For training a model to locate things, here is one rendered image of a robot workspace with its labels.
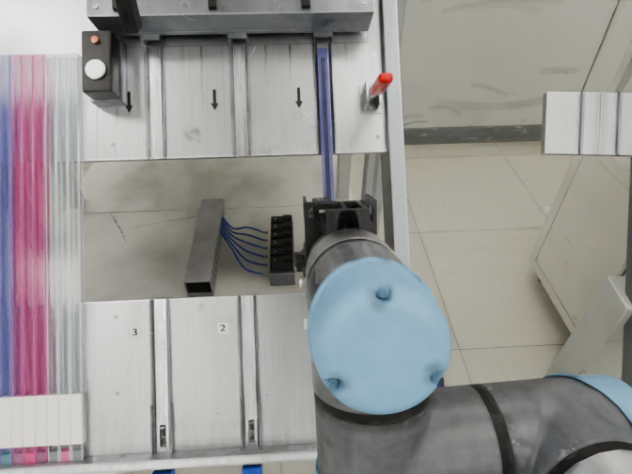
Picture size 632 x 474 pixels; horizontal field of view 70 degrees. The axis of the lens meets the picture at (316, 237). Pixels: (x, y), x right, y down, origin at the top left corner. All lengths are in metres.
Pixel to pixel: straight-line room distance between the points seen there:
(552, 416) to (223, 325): 0.39
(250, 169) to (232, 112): 0.63
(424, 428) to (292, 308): 0.32
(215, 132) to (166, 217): 0.53
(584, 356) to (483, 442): 0.49
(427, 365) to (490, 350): 1.42
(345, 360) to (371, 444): 0.07
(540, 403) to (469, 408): 0.05
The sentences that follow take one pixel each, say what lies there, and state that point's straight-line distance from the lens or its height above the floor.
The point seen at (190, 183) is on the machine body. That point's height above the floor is 0.62.
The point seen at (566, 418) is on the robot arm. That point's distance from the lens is 0.34.
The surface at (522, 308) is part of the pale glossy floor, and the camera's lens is 1.83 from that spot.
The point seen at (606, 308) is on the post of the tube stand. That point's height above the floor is 0.81.
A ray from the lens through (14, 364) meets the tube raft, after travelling 0.68.
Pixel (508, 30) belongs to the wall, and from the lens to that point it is 2.53.
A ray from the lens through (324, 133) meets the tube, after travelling 0.60.
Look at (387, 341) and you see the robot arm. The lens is 0.24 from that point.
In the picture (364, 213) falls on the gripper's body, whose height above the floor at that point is 1.06.
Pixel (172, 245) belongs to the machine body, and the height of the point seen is 0.62.
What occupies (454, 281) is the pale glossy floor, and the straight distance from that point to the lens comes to 1.84.
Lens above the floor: 1.29
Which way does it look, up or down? 42 degrees down
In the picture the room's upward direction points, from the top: straight up
